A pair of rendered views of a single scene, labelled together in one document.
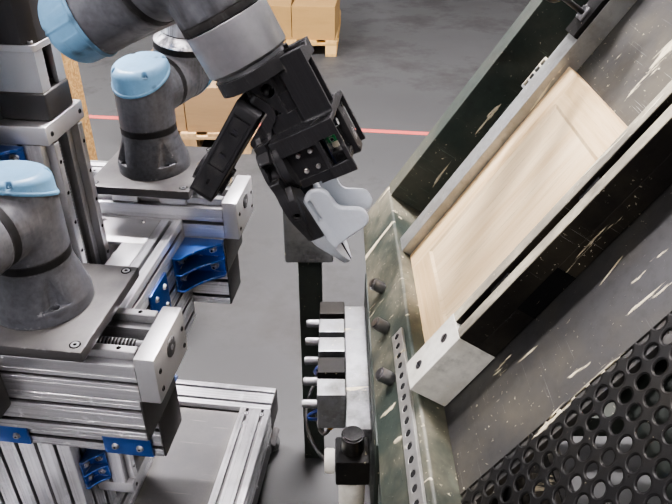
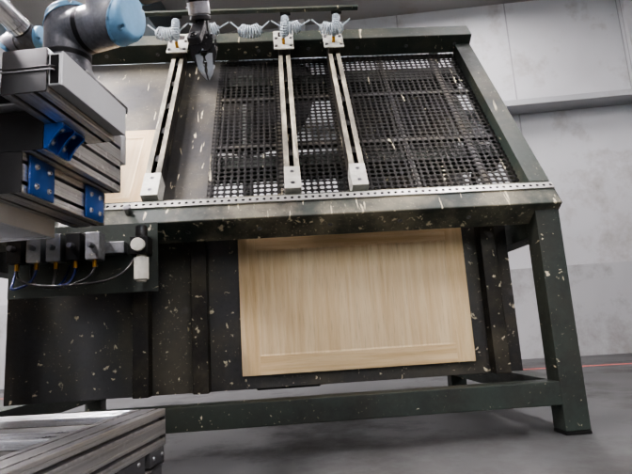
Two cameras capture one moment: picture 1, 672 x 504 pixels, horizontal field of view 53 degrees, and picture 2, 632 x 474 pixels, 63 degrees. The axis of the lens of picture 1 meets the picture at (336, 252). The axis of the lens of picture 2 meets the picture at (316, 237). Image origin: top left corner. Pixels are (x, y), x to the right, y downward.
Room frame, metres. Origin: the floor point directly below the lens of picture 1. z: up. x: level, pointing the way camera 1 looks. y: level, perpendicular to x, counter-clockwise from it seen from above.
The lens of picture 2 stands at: (0.31, 1.73, 0.40)
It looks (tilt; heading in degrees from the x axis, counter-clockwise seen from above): 10 degrees up; 267
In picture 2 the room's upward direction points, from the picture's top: 4 degrees counter-clockwise
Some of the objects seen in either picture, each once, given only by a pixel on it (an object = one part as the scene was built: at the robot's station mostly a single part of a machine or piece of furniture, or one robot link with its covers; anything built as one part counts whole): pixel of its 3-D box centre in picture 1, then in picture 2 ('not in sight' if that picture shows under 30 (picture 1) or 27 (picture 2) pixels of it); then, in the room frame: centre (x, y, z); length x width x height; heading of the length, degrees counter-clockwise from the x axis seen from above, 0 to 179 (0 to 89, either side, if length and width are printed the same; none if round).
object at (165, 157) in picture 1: (151, 144); not in sight; (1.35, 0.40, 1.09); 0.15 x 0.15 x 0.10
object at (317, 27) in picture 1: (296, 15); not in sight; (6.14, 0.35, 0.20); 1.13 x 0.85 x 0.39; 172
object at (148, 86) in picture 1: (145, 90); not in sight; (1.36, 0.39, 1.20); 0.13 x 0.12 x 0.14; 159
